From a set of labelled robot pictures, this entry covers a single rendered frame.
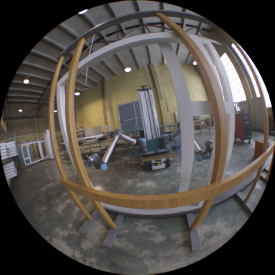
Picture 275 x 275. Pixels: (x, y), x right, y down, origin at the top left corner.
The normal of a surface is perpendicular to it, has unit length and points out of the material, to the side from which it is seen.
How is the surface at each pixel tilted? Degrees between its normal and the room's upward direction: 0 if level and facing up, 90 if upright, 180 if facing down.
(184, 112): 98
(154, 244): 0
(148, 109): 90
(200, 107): 98
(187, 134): 98
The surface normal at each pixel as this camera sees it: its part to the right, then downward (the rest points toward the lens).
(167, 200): -0.22, 0.14
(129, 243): -0.16, -0.98
